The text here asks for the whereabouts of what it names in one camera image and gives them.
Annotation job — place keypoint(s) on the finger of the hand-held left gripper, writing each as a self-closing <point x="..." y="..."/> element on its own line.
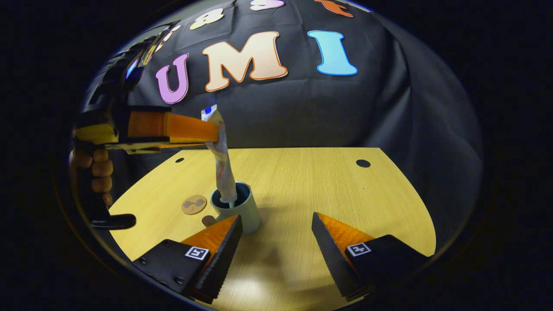
<point x="147" y="148"/>
<point x="181" y="128"/>

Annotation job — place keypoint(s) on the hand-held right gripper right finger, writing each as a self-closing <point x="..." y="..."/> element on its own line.
<point x="332" y="255"/>

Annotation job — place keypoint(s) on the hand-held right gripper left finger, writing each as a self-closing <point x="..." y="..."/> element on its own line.
<point x="218" y="255"/>

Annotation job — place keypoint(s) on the white toothpaste tube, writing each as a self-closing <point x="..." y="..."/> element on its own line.
<point x="222" y="160"/>

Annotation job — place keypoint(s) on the round cork coaster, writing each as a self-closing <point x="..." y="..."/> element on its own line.
<point x="194" y="204"/>

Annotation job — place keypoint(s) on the wooden desktop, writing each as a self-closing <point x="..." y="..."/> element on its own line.
<point x="293" y="185"/>

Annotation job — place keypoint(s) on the black backdrop cloth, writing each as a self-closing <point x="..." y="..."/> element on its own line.
<point x="345" y="112"/>

